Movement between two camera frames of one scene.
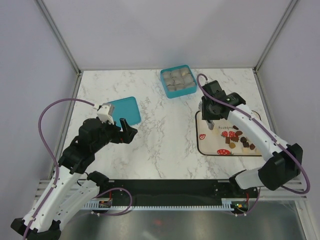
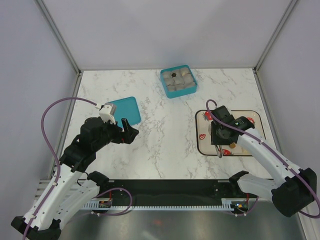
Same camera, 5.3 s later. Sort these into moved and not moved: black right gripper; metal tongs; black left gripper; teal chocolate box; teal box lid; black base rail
Moved: black right gripper; metal tongs
Not moved: teal chocolate box; black base rail; black left gripper; teal box lid
